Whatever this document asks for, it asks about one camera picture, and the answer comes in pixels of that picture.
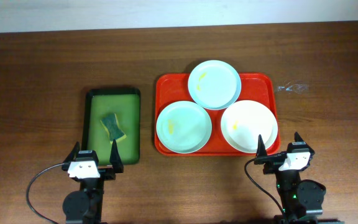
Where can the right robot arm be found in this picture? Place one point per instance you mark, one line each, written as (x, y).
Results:
(300, 200)

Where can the yellow green sponge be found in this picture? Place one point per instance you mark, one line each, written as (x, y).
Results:
(111, 125)

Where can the light blue plate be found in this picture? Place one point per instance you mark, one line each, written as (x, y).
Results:
(214, 84)

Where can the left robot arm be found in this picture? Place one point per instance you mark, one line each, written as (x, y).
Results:
(85, 205)

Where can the cream white plate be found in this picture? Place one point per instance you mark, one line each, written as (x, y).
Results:
(244, 121)

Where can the red plastic tray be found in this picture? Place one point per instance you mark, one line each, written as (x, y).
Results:
(173, 87)

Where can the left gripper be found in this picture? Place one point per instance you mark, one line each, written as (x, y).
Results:
(106, 172)

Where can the black tray with green liquid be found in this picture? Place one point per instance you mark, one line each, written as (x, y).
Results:
(124, 102)

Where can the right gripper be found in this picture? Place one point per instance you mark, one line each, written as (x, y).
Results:
(271, 163)

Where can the mint green plate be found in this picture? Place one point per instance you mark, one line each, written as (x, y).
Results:
(183, 127)

